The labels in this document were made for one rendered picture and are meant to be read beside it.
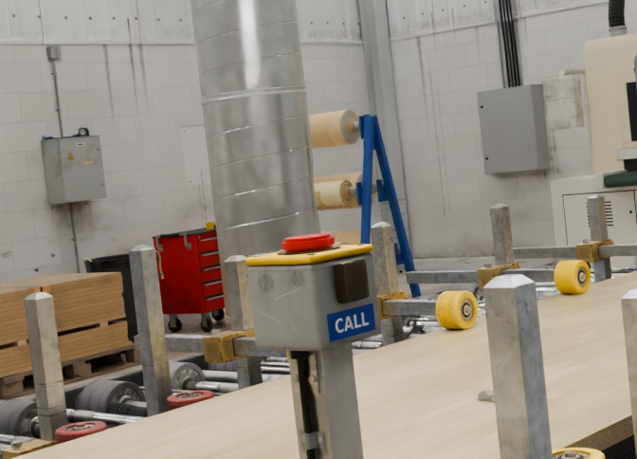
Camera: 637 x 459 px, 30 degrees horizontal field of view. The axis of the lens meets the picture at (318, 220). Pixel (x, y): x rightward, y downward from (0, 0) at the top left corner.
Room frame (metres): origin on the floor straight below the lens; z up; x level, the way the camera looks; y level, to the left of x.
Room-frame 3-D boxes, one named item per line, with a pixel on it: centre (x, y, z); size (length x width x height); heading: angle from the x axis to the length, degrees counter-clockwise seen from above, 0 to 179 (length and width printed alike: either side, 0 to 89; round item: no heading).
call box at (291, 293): (0.89, 0.01, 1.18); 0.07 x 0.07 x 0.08; 47
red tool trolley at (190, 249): (9.76, 0.97, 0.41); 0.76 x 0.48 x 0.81; 146
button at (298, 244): (0.89, 0.01, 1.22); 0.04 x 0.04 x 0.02
